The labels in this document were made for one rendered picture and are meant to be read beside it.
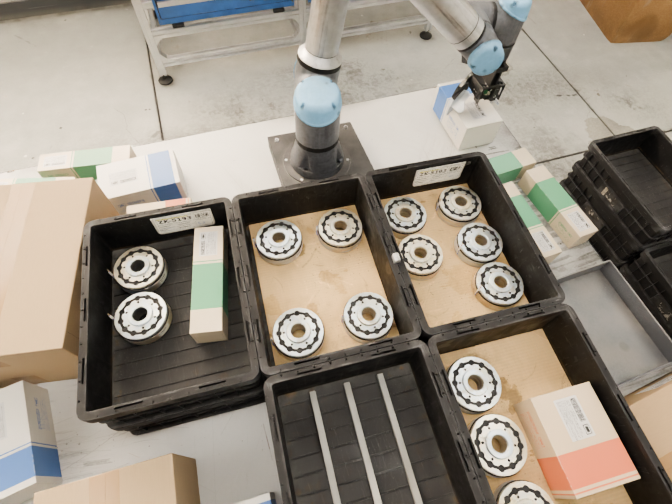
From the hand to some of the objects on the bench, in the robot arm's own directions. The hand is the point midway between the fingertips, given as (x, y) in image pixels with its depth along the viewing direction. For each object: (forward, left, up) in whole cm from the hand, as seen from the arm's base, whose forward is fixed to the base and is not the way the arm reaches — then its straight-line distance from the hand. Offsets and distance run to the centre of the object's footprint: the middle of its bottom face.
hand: (467, 108), depth 129 cm
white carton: (-3, -97, -10) cm, 98 cm away
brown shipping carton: (+82, -109, -15) cm, 137 cm away
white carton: (0, 0, -6) cm, 6 cm away
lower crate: (+41, -92, -13) cm, 102 cm away
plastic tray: (+71, +2, -11) cm, 72 cm away
